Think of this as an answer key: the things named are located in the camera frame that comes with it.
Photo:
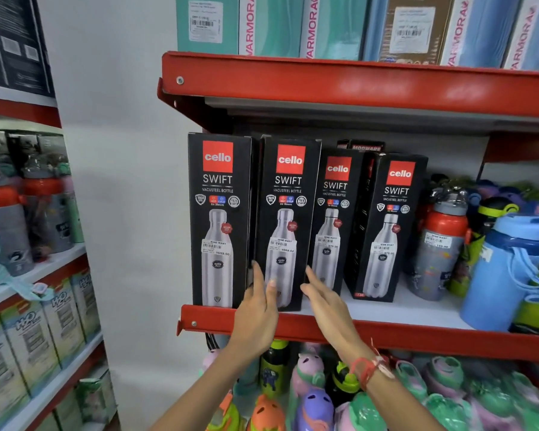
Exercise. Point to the person's right hand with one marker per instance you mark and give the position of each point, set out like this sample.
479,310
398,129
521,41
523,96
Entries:
334,320

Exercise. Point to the person's left hand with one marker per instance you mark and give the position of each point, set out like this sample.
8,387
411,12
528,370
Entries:
254,318

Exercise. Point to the person's right thumb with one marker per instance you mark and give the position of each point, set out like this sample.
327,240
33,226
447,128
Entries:
310,294

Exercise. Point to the person's left thumb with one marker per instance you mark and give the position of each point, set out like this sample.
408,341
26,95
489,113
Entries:
272,294

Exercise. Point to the black steel bottle box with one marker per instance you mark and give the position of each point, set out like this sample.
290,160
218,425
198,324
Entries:
289,206
337,206
218,206
388,210

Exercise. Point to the person's left forearm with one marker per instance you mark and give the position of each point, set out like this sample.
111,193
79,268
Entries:
206,392

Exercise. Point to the person's right forearm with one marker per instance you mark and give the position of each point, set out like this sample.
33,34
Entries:
393,401

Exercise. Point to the black green sports bottle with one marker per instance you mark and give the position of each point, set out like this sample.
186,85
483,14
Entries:
274,368
343,383

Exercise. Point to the red thread wristband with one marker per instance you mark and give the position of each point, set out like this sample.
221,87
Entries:
366,368

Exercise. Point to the red metal shelf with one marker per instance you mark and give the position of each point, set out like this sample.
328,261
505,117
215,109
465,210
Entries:
431,338
341,82

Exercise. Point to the grey bottle orange cap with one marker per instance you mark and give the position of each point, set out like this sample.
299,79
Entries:
6,228
49,215
438,251

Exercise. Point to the black box red print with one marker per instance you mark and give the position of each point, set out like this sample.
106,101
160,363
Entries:
364,145

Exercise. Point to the row of pastel kids bottles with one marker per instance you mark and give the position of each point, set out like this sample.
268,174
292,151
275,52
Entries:
453,399

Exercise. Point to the white green bottle box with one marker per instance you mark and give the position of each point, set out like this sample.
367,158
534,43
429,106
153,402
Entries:
0,381
33,350
87,300
65,323

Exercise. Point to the green black kids bottle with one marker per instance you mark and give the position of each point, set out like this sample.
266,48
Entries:
487,219

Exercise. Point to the pale green carton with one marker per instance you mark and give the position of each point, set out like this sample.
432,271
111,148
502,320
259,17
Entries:
96,394
67,415

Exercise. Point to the pale green bottle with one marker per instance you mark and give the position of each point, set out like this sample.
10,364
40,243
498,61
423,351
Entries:
74,210

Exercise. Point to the row of colourful bottle lids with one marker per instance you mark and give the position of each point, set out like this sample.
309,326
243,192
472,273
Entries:
498,190

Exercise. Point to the lime green bottle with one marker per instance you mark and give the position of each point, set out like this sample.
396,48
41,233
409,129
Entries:
536,314

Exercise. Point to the white red shelf rack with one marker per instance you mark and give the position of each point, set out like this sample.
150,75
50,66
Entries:
36,271

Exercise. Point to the teal box pink stripe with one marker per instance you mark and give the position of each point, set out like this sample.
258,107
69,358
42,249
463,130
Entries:
337,26
274,24

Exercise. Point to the teal box white label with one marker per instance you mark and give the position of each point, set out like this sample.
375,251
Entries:
206,22

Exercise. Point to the brown box white label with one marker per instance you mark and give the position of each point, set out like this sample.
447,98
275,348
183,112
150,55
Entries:
413,29

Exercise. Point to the blue box pink stripe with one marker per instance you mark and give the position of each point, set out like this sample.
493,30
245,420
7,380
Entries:
480,31
536,35

